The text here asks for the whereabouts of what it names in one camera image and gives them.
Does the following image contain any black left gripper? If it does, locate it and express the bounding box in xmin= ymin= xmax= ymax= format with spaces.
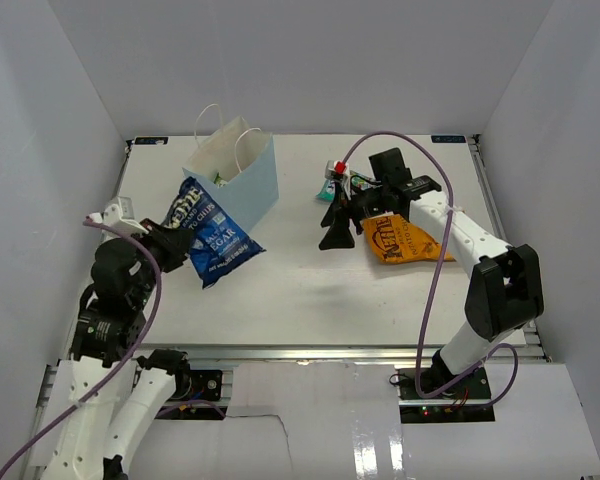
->
xmin=127 ymin=216 xmax=194 ymax=305

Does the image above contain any teal Fox's mint candy bag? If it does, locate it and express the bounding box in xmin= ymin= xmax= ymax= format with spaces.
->
xmin=315 ymin=171 xmax=376 ymax=202

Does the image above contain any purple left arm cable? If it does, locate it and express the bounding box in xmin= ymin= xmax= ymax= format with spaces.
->
xmin=0 ymin=215 xmax=228 ymax=480

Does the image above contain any green Fox's candy bag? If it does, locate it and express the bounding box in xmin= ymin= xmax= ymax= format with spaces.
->
xmin=213 ymin=173 xmax=228 ymax=188

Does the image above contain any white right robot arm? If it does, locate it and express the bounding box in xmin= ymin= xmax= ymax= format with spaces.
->
xmin=319 ymin=148 xmax=544 ymax=399

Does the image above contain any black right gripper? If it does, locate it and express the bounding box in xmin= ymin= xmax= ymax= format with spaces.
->
xmin=319 ymin=182 xmax=389 ymax=251

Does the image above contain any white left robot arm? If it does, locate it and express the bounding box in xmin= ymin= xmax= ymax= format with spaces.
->
xmin=42 ymin=219 xmax=193 ymax=479

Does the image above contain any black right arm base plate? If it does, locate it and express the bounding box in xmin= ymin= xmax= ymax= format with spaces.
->
xmin=395 ymin=367 xmax=494 ymax=401

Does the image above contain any white front cover sheet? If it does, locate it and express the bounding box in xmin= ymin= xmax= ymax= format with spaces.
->
xmin=28 ymin=359 xmax=600 ymax=469

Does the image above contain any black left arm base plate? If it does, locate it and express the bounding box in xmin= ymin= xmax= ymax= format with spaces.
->
xmin=171 ymin=370 xmax=223 ymax=401

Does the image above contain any aluminium front frame rail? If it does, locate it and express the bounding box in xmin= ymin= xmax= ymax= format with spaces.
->
xmin=65 ymin=342 xmax=552 ymax=362

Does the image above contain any light blue paper bag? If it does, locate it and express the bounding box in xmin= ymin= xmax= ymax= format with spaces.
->
xmin=183 ymin=116 xmax=279 ymax=232

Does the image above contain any blue Kettle chips bag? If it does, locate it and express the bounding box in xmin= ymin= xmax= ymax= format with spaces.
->
xmin=162 ymin=177 xmax=265 ymax=289

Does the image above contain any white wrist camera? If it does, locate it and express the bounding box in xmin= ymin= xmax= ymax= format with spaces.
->
xmin=87 ymin=196 xmax=148 ymax=235
xmin=325 ymin=161 xmax=351 ymax=198

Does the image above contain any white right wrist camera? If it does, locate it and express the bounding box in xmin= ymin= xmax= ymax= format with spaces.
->
xmin=325 ymin=161 xmax=351 ymax=198

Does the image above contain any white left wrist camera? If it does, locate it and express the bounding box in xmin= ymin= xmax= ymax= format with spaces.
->
xmin=87 ymin=196 xmax=148 ymax=235

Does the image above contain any orange Kettle chips bag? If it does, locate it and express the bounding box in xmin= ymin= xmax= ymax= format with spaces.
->
xmin=362 ymin=214 xmax=441 ymax=264

